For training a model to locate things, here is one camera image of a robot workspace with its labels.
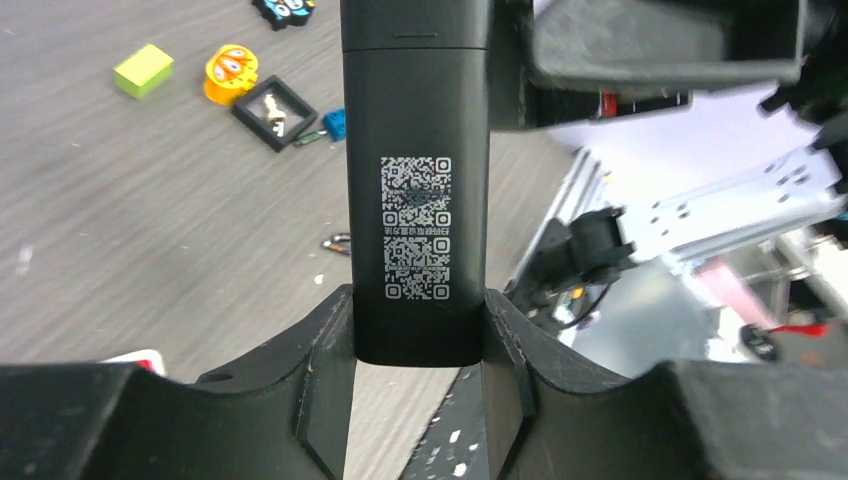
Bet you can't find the dark battery left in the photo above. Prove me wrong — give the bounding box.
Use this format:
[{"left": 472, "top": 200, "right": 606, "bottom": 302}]
[{"left": 321, "top": 240, "right": 351, "bottom": 256}]

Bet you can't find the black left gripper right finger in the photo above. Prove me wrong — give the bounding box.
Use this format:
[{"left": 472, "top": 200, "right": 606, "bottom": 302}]
[{"left": 482, "top": 291, "right": 847, "bottom": 480}]

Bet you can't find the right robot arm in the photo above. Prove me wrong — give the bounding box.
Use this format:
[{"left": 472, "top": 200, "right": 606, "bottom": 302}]
[{"left": 490, "top": 1, "right": 847, "bottom": 151}]

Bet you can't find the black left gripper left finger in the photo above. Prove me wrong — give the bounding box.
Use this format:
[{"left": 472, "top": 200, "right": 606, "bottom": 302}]
[{"left": 1, "top": 286, "right": 356, "bottom": 479}]

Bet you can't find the blue flat brick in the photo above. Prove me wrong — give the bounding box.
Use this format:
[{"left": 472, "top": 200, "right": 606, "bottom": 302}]
[{"left": 322, "top": 108, "right": 346, "bottom": 142}]

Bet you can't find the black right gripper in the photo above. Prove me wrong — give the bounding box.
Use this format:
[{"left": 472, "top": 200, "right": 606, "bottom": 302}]
[{"left": 490, "top": 1, "right": 815, "bottom": 130}]

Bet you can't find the black square frame box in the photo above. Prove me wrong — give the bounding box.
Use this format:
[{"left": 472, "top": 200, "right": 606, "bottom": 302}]
[{"left": 231, "top": 75, "right": 317, "bottom": 152}]

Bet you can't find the lime green block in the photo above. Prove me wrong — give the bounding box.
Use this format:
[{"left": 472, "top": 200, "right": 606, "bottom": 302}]
[{"left": 113, "top": 44, "right": 174, "bottom": 100}]

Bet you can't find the orange yellow toy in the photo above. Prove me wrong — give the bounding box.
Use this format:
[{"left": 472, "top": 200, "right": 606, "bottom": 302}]
[{"left": 203, "top": 44, "right": 259, "bottom": 106}]

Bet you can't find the red and white remote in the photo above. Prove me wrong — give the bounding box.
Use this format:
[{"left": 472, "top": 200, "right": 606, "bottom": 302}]
[{"left": 102, "top": 349, "right": 167, "bottom": 376}]

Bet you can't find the black remote control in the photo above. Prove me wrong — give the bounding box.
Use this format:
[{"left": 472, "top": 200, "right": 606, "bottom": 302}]
[{"left": 340, "top": 0, "right": 493, "bottom": 367}]

